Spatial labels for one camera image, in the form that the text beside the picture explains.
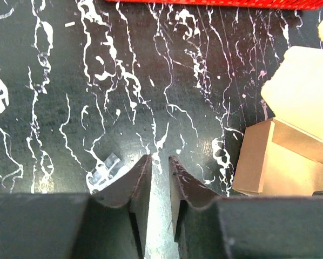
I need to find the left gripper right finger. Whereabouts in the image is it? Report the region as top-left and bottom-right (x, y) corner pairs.
(169, 156), (323, 258)

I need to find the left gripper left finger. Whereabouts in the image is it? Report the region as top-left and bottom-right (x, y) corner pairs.
(0, 155), (152, 258)

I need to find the small clear plastic bag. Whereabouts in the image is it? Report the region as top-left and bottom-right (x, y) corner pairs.
(86, 153), (129, 194)

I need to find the brown cardboard box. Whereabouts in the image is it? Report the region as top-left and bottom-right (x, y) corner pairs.
(232, 118), (323, 196)

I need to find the red plastic shopping basket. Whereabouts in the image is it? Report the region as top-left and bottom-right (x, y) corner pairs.
(107, 0), (323, 10)

